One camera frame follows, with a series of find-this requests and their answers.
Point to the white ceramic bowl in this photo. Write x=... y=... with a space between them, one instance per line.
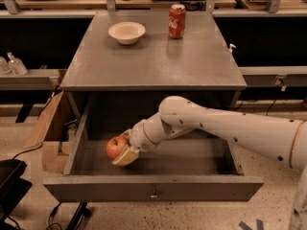
x=126 y=33

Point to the brown cardboard box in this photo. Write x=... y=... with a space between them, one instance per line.
x=53 y=134

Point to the red apple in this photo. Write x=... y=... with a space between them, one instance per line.
x=115 y=146

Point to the grey cabinet with top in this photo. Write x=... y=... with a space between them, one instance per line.
x=198 y=66

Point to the small white pump bottle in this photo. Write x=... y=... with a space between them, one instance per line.
x=232 y=47

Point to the clear sanitizer bottle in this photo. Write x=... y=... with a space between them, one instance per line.
x=17 y=66

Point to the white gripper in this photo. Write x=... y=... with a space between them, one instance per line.
x=138 y=136

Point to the open grey top drawer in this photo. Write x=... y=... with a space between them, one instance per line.
x=194 y=167

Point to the red cola can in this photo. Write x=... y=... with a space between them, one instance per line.
x=176 y=21

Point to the black office chair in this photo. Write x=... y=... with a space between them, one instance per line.
x=12 y=188

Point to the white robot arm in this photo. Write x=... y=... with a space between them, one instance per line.
x=275 y=138

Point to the metal drawer knob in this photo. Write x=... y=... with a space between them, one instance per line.
x=153 y=195

